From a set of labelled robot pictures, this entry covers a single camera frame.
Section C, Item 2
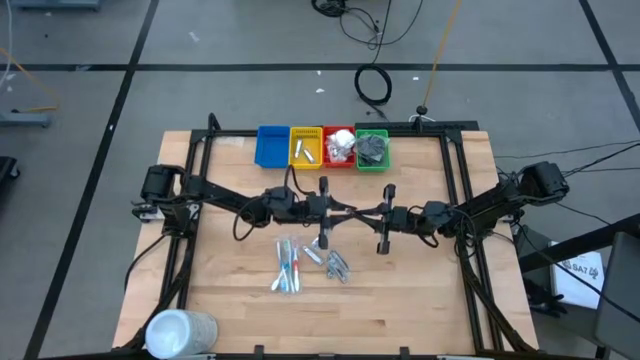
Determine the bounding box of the black coiled floor cable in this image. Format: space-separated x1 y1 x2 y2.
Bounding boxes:
353 63 394 107

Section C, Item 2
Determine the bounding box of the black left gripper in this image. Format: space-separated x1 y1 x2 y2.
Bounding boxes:
305 176 358 250

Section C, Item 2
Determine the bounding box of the black metal table frame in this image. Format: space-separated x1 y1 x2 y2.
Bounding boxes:
117 112 539 360

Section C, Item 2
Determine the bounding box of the red toothbrush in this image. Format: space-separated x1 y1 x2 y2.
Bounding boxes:
291 238 302 294

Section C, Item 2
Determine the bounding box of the black desk edge bar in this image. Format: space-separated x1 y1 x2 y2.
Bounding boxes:
519 212 640 274

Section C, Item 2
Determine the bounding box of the clear packaged metal tool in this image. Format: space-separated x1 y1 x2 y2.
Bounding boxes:
301 244 325 266

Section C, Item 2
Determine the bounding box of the black caster base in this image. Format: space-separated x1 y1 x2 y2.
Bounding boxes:
0 155 21 201

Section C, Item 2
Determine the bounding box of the white printed box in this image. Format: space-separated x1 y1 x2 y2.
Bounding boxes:
549 241 606 310

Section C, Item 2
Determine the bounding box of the cotton balls plastic bag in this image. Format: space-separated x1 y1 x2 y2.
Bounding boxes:
324 139 351 164
333 128 356 149

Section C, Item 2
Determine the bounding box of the yellow floor cable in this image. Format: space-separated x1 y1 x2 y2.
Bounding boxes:
0 47 60 114

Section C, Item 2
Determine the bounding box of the blue plastic bin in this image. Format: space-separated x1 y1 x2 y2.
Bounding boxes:
253 124 292 169

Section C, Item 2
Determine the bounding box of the blue toothbrush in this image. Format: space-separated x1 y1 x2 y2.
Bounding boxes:
270 239 286 294

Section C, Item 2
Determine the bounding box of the yellow hanging cable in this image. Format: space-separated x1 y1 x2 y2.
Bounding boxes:
422 0 464 109

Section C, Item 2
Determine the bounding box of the black floor cable tangle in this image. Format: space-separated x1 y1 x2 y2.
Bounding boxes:
310 0 426 66

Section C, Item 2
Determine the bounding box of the white cylindrical container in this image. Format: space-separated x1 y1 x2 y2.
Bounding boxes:
144 308 219 360

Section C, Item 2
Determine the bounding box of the teal toothbrush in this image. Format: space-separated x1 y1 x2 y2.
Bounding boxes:
282 238 294 294

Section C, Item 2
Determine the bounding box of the red plastic bin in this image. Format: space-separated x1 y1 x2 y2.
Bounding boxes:
322 125 358 169

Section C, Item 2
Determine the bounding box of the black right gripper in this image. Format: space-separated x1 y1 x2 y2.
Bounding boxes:
353 183 420 255

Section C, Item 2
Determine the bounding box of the green plastic bin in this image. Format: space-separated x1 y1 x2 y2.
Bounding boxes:
354 128 391 174

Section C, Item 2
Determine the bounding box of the yellow plastic bin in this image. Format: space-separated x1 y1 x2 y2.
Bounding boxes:
288 125 325 170

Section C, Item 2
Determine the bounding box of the grey metal floor base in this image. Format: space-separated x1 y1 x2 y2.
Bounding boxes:
8 0 106 12
0 111 54 129

